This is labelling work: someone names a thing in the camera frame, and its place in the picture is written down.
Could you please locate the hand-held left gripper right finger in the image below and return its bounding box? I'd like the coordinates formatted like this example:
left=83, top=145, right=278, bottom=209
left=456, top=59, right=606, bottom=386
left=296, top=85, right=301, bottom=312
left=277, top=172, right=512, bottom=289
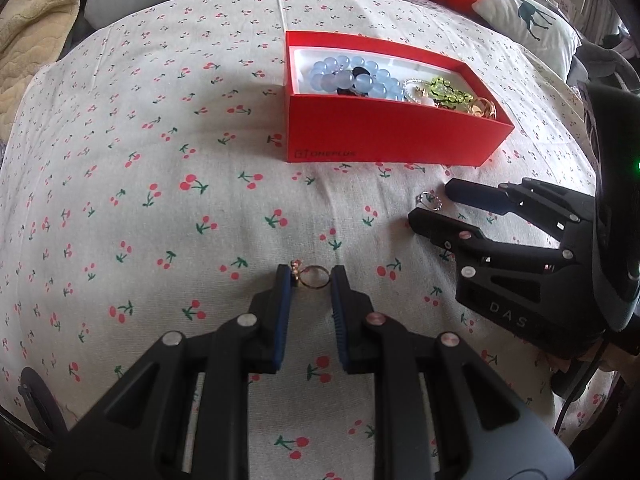
left=330, top=264, right=563, bottom=480

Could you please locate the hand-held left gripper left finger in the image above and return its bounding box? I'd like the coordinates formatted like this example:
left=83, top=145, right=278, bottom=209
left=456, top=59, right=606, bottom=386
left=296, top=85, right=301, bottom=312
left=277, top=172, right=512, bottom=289
left=50, top=265, right=293, bottom=480

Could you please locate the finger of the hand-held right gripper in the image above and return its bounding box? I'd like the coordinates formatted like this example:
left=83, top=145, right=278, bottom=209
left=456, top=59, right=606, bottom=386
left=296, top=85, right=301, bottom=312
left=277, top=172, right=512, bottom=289
left=445, top=177, right=597, bottom=254
left=408, top=208, right=602, bottom=357

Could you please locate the gold ring with charm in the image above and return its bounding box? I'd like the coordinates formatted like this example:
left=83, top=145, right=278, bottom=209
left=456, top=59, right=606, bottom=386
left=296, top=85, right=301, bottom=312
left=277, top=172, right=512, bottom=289
left=290, top=259, right=331, bottom=291

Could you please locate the clear bead bracelet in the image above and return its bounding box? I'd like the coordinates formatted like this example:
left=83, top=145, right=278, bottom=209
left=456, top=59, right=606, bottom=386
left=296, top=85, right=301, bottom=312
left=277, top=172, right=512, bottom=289
left=402, top=77, right=441, bottom=107

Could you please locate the red cardboard box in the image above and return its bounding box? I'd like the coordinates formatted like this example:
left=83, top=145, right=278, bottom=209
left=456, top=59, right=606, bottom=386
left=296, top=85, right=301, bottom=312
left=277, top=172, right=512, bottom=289
left=285, top=30, right=516, bottom=168

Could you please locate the yellow-green bead bracelet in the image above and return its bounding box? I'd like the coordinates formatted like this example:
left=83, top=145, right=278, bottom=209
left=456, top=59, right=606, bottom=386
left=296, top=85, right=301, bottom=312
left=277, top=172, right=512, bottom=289
left=430, top=76, right=473, bottom=110

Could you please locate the blue bead bracelet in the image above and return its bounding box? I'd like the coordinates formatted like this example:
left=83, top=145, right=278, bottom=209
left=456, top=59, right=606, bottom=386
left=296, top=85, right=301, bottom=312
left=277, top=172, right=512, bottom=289
left=309, top=55, right=406, bottom=102

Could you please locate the white deer print pillow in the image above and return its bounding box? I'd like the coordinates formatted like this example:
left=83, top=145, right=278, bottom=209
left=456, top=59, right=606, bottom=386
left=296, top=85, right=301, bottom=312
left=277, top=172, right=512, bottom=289
left=472, top=0, right=583, bottom=81

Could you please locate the cherry print bed sheet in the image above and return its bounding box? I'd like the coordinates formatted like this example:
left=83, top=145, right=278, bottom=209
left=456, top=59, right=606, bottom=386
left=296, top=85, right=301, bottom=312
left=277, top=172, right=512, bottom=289
left=0, top=0, right=621, bottom=480

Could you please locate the dark round object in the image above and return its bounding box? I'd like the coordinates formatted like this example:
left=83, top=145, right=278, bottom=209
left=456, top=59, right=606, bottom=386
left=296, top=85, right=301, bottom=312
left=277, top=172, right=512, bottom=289
left=17, top=367, right=68, bottom=441

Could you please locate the beige quilted blanket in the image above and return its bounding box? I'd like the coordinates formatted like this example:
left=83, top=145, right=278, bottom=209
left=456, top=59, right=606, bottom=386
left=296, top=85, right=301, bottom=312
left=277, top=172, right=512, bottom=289
left=0, top=0, right=83, bottom=141

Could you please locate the plain gold ring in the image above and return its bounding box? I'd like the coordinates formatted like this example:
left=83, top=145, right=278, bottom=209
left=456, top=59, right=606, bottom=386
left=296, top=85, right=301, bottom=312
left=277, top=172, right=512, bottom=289
left=467, top=97, right=498, bottom=121

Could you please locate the dark bead hair tie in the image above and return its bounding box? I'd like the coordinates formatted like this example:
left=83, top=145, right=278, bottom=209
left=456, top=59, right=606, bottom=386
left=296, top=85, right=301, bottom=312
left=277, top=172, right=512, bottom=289
left=337, top=65, right=373, bottom=97

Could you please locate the black cable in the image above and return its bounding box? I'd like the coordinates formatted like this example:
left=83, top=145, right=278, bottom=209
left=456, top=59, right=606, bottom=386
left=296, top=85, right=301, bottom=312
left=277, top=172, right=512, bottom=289
left=550, top=330, right=608, bottom=441

